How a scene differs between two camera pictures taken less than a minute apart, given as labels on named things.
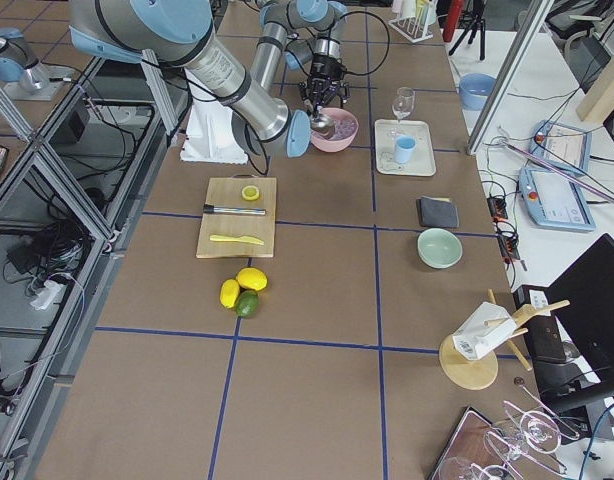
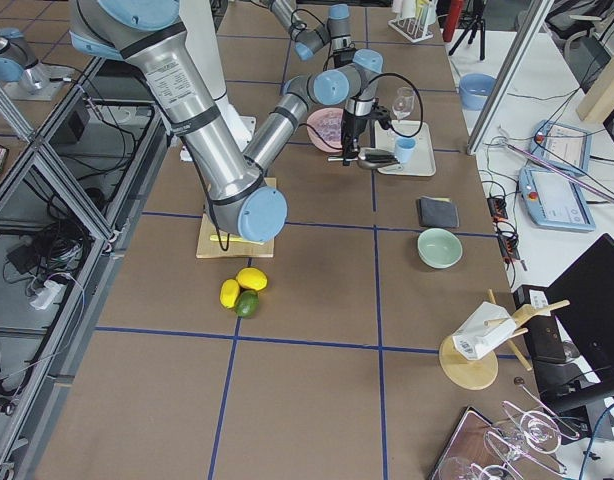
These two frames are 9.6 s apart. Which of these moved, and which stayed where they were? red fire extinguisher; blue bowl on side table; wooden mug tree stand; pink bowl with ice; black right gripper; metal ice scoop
Moved: metal ice scoop; black right gripper
Stayed: wooden mug tree stand; pink bowl with ice; red fire extinguisher; blue bowl on side table
